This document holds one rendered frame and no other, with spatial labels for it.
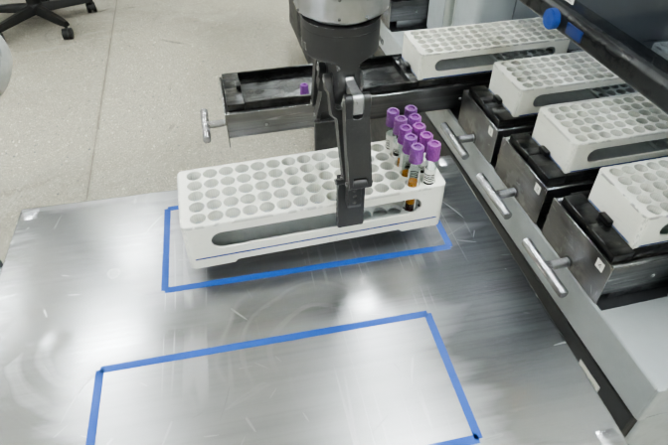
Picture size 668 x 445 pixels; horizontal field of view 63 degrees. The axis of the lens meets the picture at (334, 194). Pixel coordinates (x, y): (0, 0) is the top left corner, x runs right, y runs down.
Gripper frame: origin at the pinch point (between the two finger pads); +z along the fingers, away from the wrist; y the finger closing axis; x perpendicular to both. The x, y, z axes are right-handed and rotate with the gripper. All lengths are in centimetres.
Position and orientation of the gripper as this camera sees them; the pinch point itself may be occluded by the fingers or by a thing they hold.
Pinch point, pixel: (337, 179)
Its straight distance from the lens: 64.0
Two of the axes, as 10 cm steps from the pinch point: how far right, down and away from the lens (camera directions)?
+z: -0.1, 7.6, 6.5
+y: 2.5, 6.4, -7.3
